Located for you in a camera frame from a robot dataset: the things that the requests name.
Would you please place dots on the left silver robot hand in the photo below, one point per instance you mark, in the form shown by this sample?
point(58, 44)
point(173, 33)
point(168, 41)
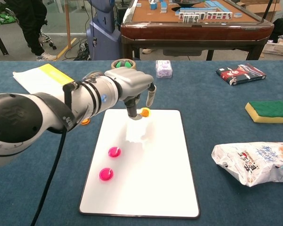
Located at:
point(132, 81)

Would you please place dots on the pink disc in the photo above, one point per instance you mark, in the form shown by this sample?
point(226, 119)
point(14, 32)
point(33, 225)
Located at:
point(106, 174)
point(114, 152)

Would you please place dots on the white rectangular board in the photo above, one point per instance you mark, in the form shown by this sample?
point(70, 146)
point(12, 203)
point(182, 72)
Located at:
point(155, 176)

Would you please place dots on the green and black ball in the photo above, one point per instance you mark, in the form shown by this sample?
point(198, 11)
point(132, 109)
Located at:
point(119, 64)

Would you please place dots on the brown packing tape roll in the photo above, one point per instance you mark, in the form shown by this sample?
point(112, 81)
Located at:
point(113, 66)

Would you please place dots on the clear box of purple clips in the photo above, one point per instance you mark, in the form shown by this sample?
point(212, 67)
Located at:
point(164, 69)

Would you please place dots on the blue table cloth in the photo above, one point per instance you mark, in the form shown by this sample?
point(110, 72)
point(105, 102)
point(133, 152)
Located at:
point(202, 106)

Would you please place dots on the brown mahjong table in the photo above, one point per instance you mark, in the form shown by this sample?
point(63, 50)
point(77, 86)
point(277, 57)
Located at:
point(191, 30)

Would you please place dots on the white sneaker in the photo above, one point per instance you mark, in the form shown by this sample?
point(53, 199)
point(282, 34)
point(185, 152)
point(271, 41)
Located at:
point(46, 57)

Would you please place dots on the white and yellow notebook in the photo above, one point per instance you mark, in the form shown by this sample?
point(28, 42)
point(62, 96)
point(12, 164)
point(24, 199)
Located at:
point(37, 75)

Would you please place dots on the black bowl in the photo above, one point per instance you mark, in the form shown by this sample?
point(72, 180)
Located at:
point(186, 2)

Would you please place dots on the mahjong tile row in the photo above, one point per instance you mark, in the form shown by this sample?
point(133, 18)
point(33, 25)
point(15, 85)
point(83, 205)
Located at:
point(205, 17)

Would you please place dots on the dark printed card box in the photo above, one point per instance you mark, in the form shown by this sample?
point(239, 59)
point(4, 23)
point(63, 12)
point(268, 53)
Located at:
point(240, 75)

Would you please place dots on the person in black trousers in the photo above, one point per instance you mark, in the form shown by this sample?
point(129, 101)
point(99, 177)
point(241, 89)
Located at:
point(30, 23)

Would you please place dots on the green and yellow sponge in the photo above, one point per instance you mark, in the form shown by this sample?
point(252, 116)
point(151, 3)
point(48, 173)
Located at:
point(268, 109)

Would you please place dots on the green fabric pile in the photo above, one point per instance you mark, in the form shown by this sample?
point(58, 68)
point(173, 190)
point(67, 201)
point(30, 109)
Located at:
point(2, 18)

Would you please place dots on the cardboard box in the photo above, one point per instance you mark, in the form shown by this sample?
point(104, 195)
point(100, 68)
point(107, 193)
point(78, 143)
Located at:
point(259, 8)

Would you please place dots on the white snack bag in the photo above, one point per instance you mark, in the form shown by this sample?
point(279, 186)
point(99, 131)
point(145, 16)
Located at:
point(254, 162)

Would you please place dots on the white plastic basket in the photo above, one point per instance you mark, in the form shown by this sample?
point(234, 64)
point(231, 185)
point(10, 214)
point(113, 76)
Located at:
point(278, 50)

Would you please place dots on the blue machine pedestal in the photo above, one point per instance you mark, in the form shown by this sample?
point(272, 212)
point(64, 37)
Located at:
point(101, 40)

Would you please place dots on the wooden post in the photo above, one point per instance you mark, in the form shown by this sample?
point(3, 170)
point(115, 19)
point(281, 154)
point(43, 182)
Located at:
point(67, 23)

